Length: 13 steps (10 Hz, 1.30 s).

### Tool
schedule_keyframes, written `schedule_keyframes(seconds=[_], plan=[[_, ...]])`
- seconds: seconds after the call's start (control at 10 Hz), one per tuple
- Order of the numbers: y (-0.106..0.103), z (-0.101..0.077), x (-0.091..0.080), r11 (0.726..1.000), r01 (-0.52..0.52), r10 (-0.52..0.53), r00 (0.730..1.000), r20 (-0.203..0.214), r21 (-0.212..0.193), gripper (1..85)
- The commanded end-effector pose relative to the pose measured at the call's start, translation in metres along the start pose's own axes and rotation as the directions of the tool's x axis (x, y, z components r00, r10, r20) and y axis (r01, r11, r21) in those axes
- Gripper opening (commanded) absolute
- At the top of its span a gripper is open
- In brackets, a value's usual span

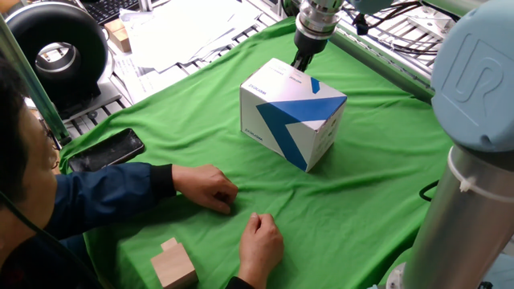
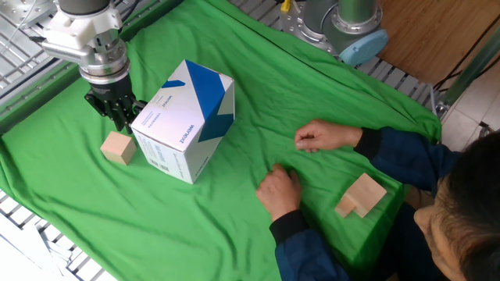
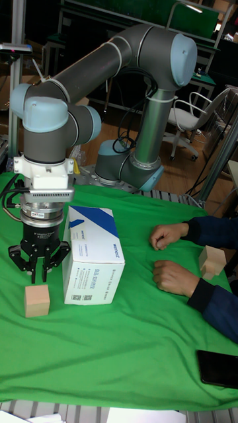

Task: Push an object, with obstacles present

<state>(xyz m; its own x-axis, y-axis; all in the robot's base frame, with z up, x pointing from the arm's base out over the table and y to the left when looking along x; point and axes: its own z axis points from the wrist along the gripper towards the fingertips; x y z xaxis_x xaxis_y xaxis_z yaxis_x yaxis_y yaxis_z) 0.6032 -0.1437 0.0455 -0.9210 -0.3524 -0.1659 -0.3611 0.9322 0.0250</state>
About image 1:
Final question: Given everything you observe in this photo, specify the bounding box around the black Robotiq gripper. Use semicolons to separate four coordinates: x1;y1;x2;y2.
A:
290;28;329;73

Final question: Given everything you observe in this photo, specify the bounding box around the white blue cardboard box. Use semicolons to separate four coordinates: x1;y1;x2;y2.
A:
239;57;349;173

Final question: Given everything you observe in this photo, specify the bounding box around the left forearm blue sleeve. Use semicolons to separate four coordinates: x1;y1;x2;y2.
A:
43;161;177;242

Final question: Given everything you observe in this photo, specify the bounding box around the right forearm blue sleeve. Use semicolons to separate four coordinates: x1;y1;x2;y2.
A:
224;275;256;289

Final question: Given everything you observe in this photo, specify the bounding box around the person's left hand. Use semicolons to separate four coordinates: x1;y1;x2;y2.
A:
171;163;239;215

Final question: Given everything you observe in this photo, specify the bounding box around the person's right hand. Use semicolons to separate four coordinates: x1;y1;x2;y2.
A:
237;212;285;289

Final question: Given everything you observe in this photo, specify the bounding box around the white paper stack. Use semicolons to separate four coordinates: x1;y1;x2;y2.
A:
118;0;278;104

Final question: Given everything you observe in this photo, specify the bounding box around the perforated metal plate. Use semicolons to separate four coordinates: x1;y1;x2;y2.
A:
405;15;455;41

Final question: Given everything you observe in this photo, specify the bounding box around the green cloth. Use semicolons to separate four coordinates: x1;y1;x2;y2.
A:
59;15;455;289

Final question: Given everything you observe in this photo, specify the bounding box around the small wooden block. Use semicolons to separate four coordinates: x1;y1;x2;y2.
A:
110;27;133;54
104;18;126;35

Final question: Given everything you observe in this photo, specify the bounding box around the black keyboard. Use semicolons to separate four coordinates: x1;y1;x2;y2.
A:
82;0;141;26

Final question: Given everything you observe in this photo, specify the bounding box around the black smartphone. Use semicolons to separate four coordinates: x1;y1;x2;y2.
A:
67;128;146;173

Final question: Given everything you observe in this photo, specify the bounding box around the stepped wooden block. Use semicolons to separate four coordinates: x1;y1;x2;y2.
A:
149;237;199;289

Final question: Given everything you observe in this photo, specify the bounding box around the person's head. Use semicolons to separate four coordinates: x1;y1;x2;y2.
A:
0;55;61;278

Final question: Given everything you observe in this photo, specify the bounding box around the person's torso blue jacket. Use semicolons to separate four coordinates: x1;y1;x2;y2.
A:
0;232;105;289

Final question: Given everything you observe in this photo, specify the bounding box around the black cable bundle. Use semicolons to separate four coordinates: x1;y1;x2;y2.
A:
343;0;461;55

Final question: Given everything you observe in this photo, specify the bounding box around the aluminium frame rail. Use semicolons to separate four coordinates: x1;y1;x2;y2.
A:
328;19;437;105

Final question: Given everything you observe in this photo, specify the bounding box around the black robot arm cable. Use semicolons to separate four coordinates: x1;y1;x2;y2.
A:
418;179;441;203

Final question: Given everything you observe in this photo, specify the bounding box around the black round ring device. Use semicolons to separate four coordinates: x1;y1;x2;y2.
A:
4;2;124;121

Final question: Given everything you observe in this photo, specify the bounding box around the aluminium frame post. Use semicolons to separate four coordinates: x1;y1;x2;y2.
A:
0;15;72;146

